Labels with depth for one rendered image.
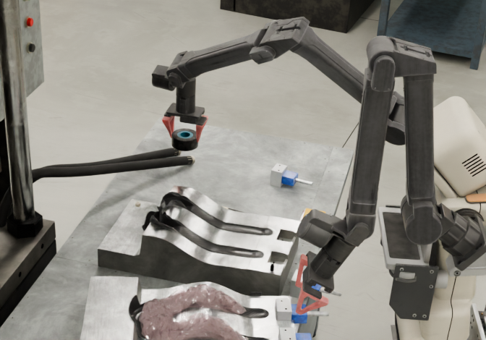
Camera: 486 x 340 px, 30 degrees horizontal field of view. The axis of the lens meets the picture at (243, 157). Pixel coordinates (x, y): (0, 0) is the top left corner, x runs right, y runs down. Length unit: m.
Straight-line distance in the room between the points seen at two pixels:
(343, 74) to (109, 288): 0.78
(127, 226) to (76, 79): 2.95
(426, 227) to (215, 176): 1.10
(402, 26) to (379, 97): 4.39
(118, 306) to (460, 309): 0.82
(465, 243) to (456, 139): 0.23
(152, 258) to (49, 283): 0.28
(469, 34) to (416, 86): 4.41
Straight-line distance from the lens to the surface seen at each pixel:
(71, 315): 2.33
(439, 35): 6.10
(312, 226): 1.94
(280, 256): 2.41
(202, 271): 2.38
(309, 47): 2.22
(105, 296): 2.21
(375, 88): 1.75
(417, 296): 2.21
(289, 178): 2.82
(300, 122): 4.99
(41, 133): 4.83
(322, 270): 2.00
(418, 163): 1.88
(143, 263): 2.42
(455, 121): 2.07
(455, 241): 1.98
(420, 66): 1.76
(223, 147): 3.05
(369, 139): 1.84
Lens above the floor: 2.29
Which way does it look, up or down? 30 degrees down
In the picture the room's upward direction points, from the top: 3 degrees clockwise
